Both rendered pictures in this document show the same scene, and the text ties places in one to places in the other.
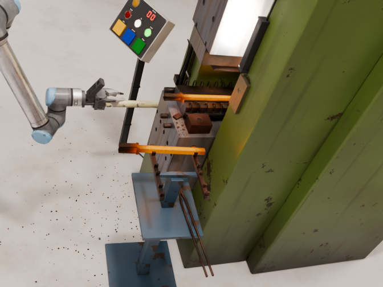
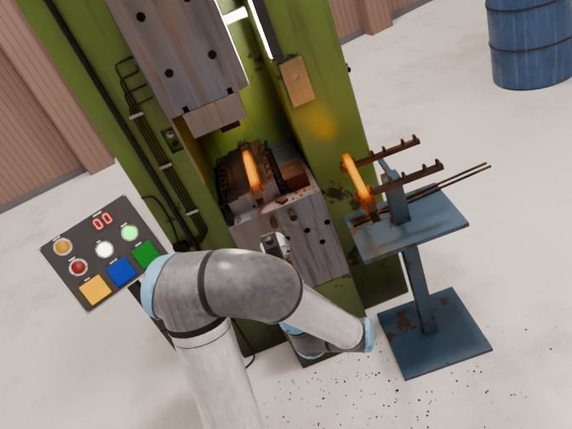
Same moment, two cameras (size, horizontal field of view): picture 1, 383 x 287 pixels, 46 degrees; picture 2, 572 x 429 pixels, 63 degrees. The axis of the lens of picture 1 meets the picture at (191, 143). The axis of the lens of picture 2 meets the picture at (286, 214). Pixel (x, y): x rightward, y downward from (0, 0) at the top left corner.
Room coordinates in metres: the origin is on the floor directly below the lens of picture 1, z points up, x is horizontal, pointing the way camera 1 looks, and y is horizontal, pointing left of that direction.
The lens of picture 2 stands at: (1.04, 1.42, 1.86)
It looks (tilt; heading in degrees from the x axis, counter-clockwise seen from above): 34 degrees down; 302
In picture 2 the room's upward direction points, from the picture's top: 24 degrees counter-clockwise
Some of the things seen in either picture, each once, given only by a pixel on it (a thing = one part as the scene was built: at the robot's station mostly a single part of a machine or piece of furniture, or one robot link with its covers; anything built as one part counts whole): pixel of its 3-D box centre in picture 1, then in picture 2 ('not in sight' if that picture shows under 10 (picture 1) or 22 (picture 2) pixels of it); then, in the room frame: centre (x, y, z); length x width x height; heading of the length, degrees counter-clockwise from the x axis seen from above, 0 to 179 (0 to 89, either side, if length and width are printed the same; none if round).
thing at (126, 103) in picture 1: (140, 103); not in sight; (2.19, 0.40, 0.62); 0.44 x 0.05 x 0.05; 120
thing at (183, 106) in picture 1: (214, 101); (247, 174); (2.05, -0.04, 0.96); 0.42 x 0.20 x 0.09; 120
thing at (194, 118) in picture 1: (198, 123); (294, 175); (1.82, 0.00, 0.95); 0.12 x 0.09 x 0.07; 120
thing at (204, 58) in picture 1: (235, 47); (211, 96); (2.05, -0.04, 1.32); 0.42 x 0.20 x 0.10; 120
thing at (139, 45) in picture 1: (139, 46); (145, 254); (2.22, 0.49, 1.01); 0.07 x 0.05 x 0.07; 55
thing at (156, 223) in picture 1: (166, 204); (402, 220); (1.45, 0.01, 0.69); 0.40 x 0.30 x 0.02; 27
